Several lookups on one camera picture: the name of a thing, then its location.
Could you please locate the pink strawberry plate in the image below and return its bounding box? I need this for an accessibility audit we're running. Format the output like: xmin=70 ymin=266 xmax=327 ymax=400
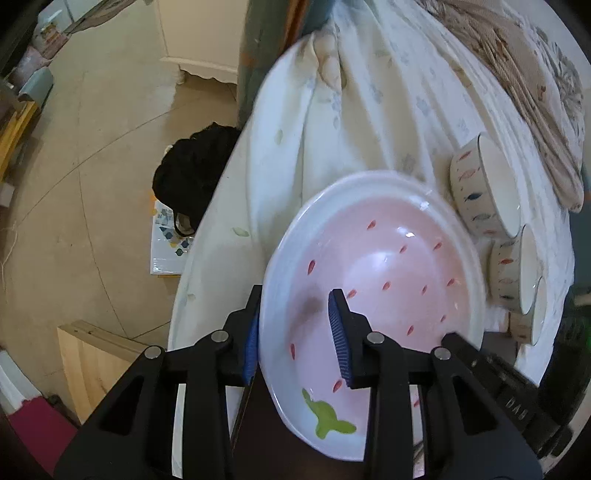
xmin=259 ymin=171 xmax=486 ymax=461

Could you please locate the small fish pattern bowl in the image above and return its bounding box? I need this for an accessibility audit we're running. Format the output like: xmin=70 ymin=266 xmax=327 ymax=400
xmin=509 ymin=276 xmax=547 ymax=346

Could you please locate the white floral bed sheet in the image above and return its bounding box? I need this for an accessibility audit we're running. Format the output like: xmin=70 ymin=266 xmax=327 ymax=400
xmin=167 ymin=1 xmax=575 ymax=381

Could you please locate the patterned white box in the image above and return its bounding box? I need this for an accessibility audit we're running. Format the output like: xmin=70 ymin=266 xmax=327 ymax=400
xmin=149 ymin=200 xmax=193 ymax=276

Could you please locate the beige patterned quilt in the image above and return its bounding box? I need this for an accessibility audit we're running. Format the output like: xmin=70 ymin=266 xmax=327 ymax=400
xmin=419 ymin=1 xmax=585 ymax=213

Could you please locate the white bedside cabinet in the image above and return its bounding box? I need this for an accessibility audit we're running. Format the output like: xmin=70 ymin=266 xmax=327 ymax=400
xmin=154 ymin=0 xmax=249 ymax=84

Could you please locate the black bag on floor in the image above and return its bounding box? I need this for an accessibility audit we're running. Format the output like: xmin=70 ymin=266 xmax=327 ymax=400
xmin=152 ymin=122 xmax=242 ymax=237

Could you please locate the large fish pattern bowl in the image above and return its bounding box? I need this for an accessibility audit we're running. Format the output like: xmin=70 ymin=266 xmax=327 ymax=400
xmin=450 ymin=133 xmax=522 ymax=240

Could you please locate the light wooden board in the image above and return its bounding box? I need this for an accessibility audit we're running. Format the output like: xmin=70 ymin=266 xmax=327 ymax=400
xmin=57 ymin=320 xmax=146 ymax=423

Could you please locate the medium fish pattern bowl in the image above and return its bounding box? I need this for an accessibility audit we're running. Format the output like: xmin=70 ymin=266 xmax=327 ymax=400
xmin=489 ymin=224 xmax=540 ymax=314

